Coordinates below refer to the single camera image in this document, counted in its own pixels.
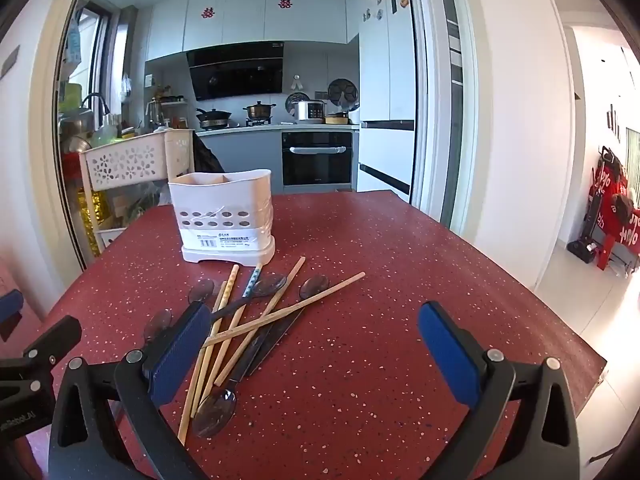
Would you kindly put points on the sliding door frame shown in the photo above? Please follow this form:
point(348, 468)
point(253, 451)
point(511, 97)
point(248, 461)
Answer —
point(440, 85)

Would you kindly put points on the plain bamboo chopstick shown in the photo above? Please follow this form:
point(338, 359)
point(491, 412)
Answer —
point(325, 291)
point(290, 280)
point(220, 295)

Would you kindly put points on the steel pot with lid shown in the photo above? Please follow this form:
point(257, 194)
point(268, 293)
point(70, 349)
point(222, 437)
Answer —
point(259, 110)

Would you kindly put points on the white plastic utensil holder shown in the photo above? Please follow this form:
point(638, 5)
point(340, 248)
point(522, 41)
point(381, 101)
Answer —
point(225, 195)

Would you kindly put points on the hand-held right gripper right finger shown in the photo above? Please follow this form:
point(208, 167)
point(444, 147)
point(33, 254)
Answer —
point(445, 355)

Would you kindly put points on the spice jar shelf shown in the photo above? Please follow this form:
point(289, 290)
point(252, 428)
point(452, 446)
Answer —
point(172, 115)

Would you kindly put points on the white upper cabinets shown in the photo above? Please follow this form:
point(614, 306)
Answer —
point(240, 15)

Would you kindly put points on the blue patterned bamboo chopstick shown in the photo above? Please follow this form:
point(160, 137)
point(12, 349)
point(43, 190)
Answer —
point(254, 280)

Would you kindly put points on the white plastic storage cart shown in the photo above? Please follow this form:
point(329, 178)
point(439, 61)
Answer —
point(125, 160)

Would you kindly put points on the red printed cloth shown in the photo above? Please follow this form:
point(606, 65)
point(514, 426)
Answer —
point(615, 210)

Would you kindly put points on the steel spoon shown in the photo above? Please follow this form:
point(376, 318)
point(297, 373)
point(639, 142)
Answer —
point(201, 291)
point(314, 286)
point(270, 284)
point(215, 412)
point(157, 325)

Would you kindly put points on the red paper sticker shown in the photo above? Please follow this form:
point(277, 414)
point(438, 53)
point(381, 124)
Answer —
point(207, 12)
point(285, 4)

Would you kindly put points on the black range hood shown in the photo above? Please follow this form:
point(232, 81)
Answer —
point(235, 75)

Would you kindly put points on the silver rice cooker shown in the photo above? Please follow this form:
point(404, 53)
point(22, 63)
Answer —
point(309, 111)

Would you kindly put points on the black bag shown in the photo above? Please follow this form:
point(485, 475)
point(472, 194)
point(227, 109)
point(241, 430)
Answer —
point(582, 250)

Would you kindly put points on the black wok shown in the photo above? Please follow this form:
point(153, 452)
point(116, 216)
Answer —
point(214, 117)

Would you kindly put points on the black built-in oven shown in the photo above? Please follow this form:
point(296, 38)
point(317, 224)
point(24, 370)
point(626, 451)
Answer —
point(315, 165)

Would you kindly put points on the round dark divided tray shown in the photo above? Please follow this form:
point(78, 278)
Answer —
point(343, 92)

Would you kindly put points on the gold foil packet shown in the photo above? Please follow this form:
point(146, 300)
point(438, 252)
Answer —
point(95, 215)

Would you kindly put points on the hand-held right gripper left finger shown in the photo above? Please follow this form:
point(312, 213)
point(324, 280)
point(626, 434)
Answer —
point(185, 355)

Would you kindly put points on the steel kitchen faucet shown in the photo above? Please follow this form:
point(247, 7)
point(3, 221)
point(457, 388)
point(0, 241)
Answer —
point(95, 96)

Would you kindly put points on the dark cloth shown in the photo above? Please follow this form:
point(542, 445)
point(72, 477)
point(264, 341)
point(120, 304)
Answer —
point(206, 157)

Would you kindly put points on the grey kitchen counter cabinet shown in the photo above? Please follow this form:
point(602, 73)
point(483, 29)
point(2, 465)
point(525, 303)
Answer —
point(250, 155)

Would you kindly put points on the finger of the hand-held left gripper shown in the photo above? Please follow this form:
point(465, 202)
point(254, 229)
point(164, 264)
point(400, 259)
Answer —
point(10, 306)
point(52, 334)

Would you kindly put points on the yellow patterned bamboo chopstick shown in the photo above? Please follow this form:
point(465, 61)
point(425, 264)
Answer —
point(231, 280)

